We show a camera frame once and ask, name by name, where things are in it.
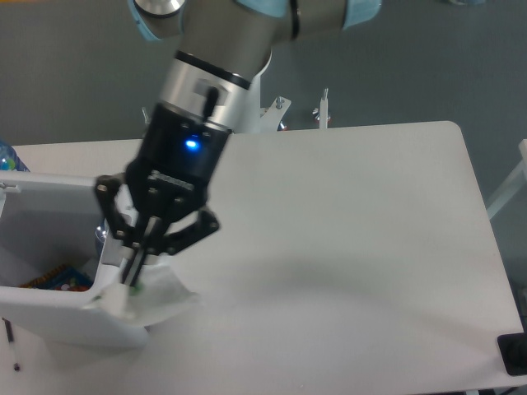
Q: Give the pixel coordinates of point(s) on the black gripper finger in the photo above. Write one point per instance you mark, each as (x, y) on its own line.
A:
(138, 240)
(157, 242)

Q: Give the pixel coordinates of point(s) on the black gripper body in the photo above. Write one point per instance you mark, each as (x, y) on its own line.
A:
(170, 175)

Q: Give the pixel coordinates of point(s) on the clear plastic water bottle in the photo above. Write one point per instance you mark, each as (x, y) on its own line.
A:
(100, 236)

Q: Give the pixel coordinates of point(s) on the clear plastic wrapper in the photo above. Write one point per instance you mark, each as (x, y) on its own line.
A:
(158, 296)

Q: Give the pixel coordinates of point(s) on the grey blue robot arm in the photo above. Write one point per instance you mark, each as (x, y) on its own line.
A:
(235, 35)

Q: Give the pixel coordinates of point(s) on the white trash can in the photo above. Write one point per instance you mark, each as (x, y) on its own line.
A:
(53, 266)

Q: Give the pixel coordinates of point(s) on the colourful snack bag in bin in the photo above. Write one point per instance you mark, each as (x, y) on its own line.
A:
(61, 278)

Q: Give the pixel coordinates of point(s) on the blue bottle at table edge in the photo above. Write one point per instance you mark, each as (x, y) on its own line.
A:
(10, 161)

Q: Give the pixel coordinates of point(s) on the black pen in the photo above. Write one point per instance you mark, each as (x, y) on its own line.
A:
(12, 345)

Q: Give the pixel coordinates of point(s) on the black device at table edge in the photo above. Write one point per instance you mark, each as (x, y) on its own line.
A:
(513, 352)

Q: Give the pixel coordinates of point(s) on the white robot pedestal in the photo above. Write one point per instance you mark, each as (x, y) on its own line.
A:
(263, 107)

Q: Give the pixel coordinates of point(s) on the white frame right side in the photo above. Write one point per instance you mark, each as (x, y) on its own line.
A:
(512, 184)

